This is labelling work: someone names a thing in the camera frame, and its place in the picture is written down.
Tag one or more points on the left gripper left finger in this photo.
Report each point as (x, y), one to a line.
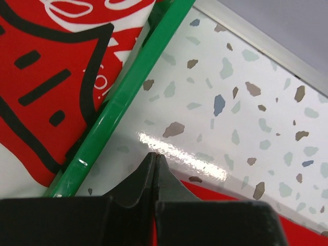
(119, 217)

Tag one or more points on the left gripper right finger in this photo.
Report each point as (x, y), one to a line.
(184, 219)

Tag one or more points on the white t shirt red print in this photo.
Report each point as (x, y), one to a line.
(59, 59)

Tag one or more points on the green plastic bin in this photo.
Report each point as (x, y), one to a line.
(164, 20)

